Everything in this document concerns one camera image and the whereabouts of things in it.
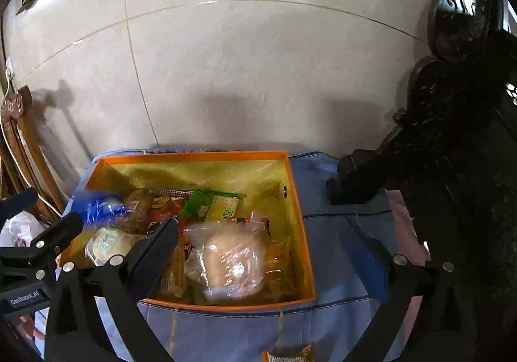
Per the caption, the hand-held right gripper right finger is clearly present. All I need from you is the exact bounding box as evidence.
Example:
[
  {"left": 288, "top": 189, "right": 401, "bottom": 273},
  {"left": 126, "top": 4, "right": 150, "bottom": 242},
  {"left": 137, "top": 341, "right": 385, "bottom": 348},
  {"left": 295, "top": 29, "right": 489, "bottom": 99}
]
[{"left": 354, "top": 225, "right": 479, "bottom": 362}]

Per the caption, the blue denim cloth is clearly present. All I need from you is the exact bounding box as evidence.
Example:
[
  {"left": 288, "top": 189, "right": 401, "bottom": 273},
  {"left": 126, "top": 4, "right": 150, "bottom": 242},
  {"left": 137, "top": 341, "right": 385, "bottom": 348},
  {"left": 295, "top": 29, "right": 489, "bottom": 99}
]
[{"left": 34, "top": 146, "right": 408, "bottom": 362}]

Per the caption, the blue snack packet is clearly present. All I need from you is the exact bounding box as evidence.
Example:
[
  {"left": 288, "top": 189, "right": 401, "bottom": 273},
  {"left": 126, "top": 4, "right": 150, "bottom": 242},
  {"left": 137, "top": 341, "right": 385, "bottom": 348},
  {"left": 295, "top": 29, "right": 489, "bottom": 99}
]
[{"left": 74, "top": 190, "right": 124, "bottom": 230}]

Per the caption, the yellow snack packet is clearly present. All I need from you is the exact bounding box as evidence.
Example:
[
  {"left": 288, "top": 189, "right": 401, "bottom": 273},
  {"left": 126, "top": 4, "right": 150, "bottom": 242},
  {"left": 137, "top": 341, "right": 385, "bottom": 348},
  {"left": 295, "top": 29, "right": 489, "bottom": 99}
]
[{"left": 159, "top": 239, "right": 192, "bottom": 299}]

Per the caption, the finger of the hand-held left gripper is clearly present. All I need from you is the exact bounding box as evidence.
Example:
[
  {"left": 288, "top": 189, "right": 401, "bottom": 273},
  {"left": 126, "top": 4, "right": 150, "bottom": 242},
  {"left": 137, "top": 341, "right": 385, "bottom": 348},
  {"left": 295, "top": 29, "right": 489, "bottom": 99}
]
[
  {"left": 30, "top": 211, "right": 84, "bottom": 262},
  {"left": 0, "top": 188, "right": 39, "bottom": 221}
]

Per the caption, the clear bag of bread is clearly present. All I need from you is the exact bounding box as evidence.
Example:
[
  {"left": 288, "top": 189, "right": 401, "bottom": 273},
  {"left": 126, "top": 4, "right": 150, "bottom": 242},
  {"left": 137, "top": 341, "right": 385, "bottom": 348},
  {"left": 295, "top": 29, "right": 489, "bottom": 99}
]
[{"left": 183, "top": 220, "right": 270, "bottom": 303}]

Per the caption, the red snack packet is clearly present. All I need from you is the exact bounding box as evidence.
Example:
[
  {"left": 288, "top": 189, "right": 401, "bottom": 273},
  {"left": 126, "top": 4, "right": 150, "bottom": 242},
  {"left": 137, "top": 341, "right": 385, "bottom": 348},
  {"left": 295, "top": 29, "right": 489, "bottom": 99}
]
[{"left": 146, "top": 204, "right": 191, "bottom": 235}]

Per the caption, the white plastic bag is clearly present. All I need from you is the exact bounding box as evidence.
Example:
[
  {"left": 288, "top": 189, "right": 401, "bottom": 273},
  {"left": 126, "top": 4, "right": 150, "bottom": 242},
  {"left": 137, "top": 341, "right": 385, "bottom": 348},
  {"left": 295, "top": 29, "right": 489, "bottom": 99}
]
[{"left": 0, "top": 211, "right": 47, "bottom": 250}]

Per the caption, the dark carved wooden furniture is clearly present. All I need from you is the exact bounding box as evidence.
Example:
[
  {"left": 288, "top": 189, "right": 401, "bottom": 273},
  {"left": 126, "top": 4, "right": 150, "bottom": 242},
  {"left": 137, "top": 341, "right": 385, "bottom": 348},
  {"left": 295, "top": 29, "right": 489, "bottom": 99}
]
[{"left": 326, "top": 0, "right": 517, "bottom": 362}]

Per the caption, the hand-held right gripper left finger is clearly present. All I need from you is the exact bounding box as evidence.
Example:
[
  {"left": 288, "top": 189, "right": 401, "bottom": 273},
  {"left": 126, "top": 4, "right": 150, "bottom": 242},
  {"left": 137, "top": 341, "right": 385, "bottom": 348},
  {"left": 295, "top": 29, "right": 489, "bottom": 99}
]
[{"left": 44, "top": 217, "right": 180, "bottom": 362}]

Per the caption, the orange cardboard box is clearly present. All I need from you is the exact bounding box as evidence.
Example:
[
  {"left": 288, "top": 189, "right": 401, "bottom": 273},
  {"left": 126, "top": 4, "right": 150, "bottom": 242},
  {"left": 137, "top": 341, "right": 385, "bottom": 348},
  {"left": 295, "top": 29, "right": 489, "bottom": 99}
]
[{"left": 58, "top": 150, "right": 316, "bottom": 311}]

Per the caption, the carved wooden chair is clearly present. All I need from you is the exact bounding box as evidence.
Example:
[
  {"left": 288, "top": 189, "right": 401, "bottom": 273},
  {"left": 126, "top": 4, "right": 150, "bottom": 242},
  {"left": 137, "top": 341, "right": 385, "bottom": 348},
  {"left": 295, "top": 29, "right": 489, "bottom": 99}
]
[{"left": 0, "top": 85, "right": 67, "bottom": 221}]

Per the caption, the green snack packet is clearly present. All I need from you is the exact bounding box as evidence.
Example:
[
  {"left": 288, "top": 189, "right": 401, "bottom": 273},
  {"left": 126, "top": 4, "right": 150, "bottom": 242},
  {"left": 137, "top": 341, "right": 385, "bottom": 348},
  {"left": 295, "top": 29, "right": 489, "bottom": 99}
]
[{"left": 178, "top": 188, "right": 248, "bottom": 224}]

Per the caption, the checkered snack packet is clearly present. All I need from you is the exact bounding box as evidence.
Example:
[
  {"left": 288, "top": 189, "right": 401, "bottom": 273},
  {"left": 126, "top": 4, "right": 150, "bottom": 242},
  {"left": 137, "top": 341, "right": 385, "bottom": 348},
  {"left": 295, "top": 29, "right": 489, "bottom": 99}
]
[{"left": 151, "top": 188, "right": 195, "bottom": 210}]

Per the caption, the pink cloth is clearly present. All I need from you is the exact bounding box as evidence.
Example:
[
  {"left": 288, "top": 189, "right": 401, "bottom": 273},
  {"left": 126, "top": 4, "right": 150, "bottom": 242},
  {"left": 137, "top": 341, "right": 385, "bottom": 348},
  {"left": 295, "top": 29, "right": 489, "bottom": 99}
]
[{"left": 385, "top": 189, "right": 431, "bottom": 362}]

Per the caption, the brown cookie packet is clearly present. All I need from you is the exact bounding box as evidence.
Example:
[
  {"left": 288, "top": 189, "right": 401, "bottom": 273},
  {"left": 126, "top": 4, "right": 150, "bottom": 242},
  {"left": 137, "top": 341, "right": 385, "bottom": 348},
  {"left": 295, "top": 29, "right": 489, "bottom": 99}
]
[{"left": 119, "top": 188, "right": 155, "bottom": 234}]

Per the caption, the orange foil packet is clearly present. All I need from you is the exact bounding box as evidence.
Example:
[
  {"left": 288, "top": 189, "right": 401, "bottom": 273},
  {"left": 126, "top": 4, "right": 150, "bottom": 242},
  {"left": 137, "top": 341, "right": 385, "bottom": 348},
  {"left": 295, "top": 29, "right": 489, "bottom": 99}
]
[{"left": 262, "top": 344, "right": 315, "bottom": 362}]

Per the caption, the round white green packet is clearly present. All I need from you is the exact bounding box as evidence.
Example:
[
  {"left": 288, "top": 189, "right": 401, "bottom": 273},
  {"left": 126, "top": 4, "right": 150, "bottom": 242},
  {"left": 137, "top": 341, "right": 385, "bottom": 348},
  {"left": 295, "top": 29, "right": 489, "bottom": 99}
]
[{"left": 85, "top": 226, "right": 136, "bottom": 267}]

